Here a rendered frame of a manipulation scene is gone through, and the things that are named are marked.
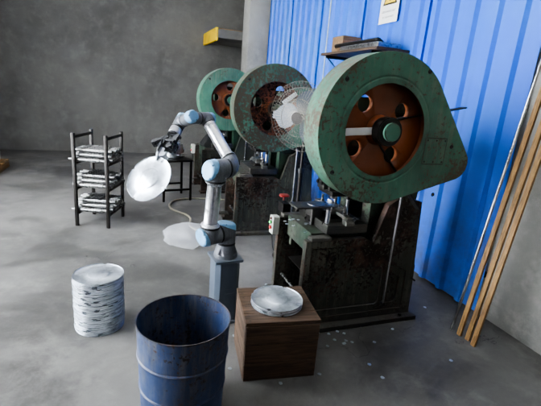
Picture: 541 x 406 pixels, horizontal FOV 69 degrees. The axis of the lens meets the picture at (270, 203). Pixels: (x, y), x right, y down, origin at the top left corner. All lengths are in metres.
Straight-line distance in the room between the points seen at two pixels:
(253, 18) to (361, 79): 5.62
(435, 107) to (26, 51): 7.83
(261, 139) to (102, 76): 5.55
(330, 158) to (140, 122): 7.13
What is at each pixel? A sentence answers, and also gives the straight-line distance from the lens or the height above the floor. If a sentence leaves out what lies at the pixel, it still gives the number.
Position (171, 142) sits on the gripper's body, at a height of 1.15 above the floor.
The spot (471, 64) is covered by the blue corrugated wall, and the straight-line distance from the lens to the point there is 3.51.
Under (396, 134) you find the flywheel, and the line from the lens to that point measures 2.25.
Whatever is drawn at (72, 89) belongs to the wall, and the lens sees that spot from 8.98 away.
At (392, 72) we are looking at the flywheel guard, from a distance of 2.27.
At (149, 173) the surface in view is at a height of 0.97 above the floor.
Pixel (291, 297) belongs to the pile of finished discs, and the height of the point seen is 0.38.
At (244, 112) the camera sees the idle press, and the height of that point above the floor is 1.28.
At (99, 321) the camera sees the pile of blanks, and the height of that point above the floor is 0.11.
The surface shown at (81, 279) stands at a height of 0.34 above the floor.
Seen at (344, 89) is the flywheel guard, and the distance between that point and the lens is 2.13.
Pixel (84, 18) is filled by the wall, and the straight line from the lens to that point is 9.01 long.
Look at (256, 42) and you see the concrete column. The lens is 7.64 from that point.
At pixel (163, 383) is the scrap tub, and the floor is 0.28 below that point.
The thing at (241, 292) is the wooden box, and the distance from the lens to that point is 2.38.
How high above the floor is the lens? 1.49
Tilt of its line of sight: 16 degrees down
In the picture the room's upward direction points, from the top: 5 degrees clockwise
